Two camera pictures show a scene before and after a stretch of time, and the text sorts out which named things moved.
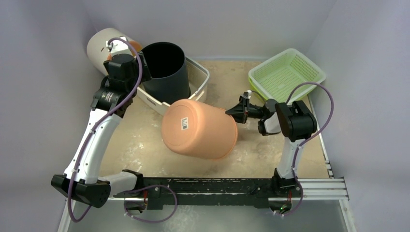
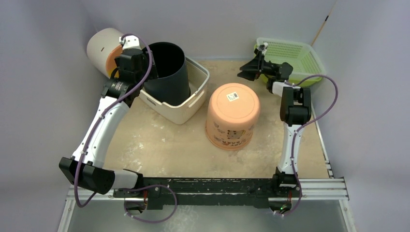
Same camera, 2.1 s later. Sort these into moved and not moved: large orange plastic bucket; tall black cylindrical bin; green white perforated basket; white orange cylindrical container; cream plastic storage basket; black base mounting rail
Moved: large orange plastic bucket; green white perforated basket
Not moved: white orange cylindrical container; black base mounting rail; tall black cylindrical bin; cream plastic storage basket
